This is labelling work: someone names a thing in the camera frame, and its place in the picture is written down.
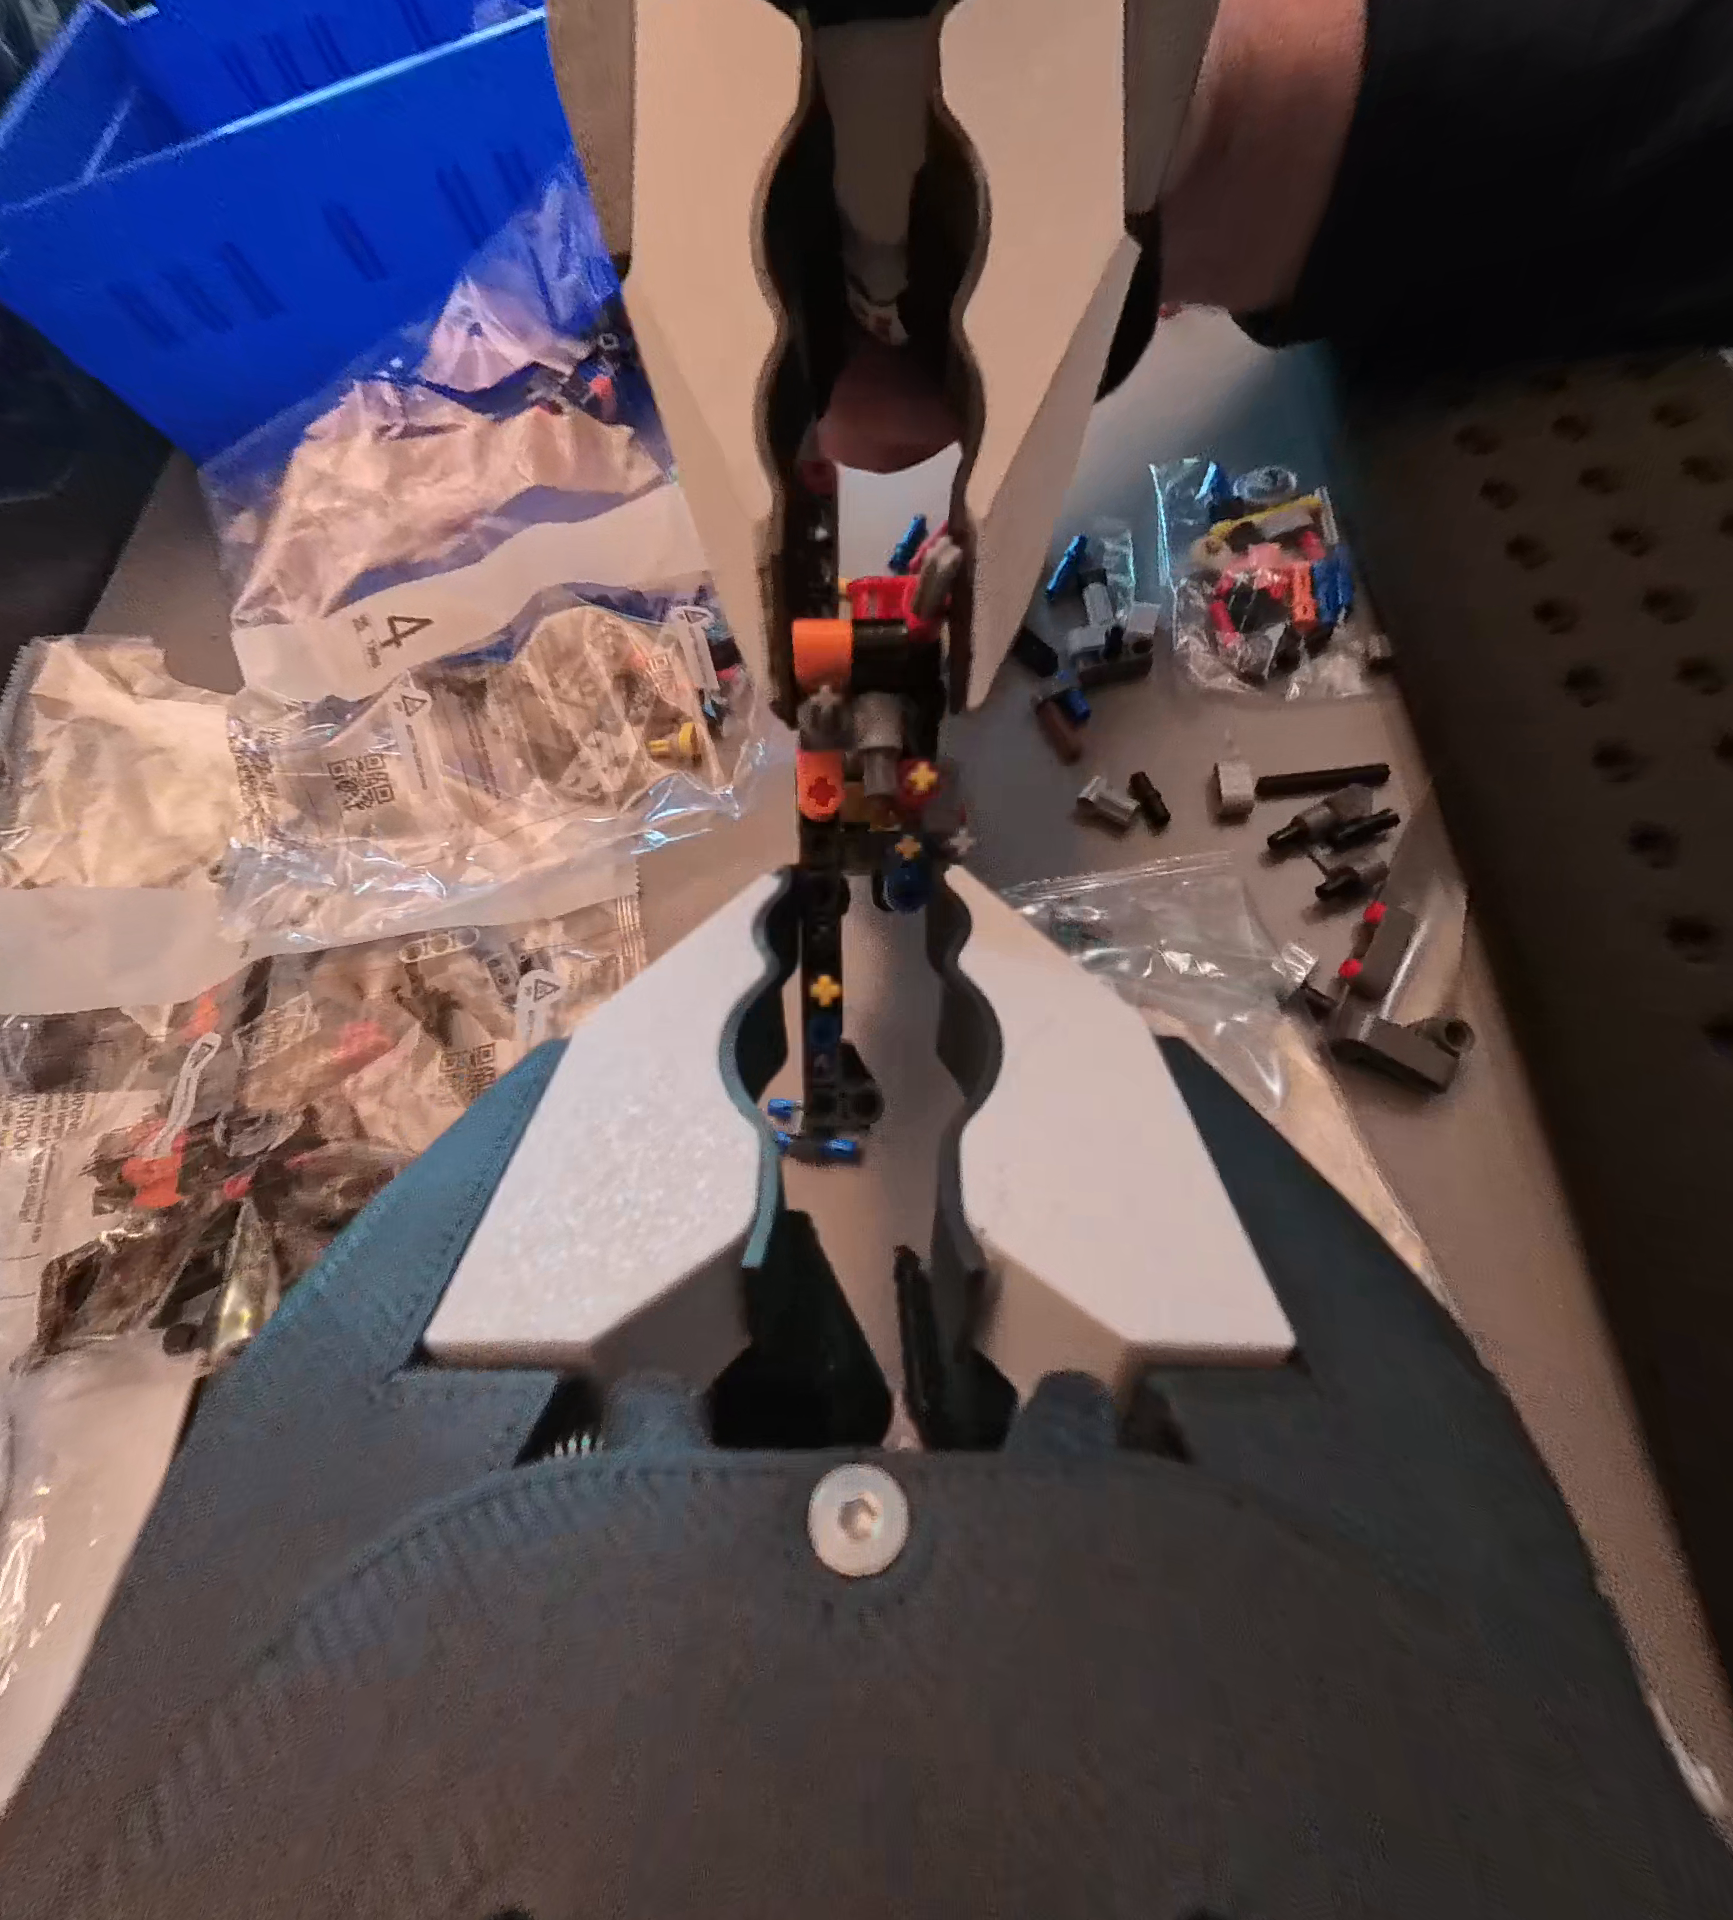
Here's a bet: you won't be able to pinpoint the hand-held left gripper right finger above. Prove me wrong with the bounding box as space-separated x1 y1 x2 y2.
892 867 1303 1451

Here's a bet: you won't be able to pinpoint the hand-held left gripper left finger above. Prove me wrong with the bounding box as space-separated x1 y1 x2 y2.
421 870 900 1451

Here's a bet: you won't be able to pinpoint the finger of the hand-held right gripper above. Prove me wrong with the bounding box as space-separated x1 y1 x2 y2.
939 0 1149 715
622 0 810 726

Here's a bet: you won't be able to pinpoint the multicolour lego assembly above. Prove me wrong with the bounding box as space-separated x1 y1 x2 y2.
781 426 982 1146

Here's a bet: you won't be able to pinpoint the person's right forearm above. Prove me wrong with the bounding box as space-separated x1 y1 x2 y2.
1227 0 1733 400

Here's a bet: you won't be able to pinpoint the small lego piece blue pins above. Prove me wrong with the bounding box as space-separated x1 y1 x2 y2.
769 1093 869 1170

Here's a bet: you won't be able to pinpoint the scattered loose lego pieces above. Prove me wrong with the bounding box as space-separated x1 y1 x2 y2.
1008 515 1480 1093

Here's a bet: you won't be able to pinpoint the clear bag of black lego parts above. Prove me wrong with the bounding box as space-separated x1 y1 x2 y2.
0 897 646 1371

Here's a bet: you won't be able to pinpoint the small clear bag of lego parts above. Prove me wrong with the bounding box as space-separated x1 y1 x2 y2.
1149 455 1376 702

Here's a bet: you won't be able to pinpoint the large labelled bag of lego parts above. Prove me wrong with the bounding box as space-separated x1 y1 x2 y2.
198 194 785 963

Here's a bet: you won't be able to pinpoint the person's right hand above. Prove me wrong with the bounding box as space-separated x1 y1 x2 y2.
1163 0 1374 321

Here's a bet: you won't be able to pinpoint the flat empty clear bag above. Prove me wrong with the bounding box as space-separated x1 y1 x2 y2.
999 852 1424 1203

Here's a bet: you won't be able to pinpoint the blue plastic bin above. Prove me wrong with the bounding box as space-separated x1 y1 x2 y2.
0 0 617 464

